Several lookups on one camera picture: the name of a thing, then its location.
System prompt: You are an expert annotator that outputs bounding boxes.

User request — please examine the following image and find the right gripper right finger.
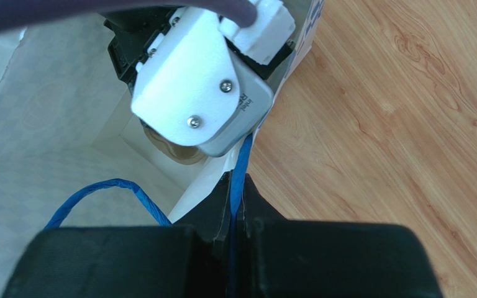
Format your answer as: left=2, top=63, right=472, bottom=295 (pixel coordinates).
left=238, top=176, right=443, bottom=297

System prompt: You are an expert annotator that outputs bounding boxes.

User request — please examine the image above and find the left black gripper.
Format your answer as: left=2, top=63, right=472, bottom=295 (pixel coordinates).
left=99, top=4, right=295, bottom=96

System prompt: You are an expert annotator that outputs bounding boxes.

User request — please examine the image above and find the grey pulp cup carrier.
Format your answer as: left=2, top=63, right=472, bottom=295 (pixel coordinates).
left=143, top=126, right=206, bottom=165

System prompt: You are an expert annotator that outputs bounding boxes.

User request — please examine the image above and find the blue checkered paper bag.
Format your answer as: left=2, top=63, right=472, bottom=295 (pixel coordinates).
left=0, top=1, right=324, bottom=297

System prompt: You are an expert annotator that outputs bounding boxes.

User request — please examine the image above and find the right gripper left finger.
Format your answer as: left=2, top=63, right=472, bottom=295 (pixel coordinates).
left=3, top=172, right=232, bottom=297

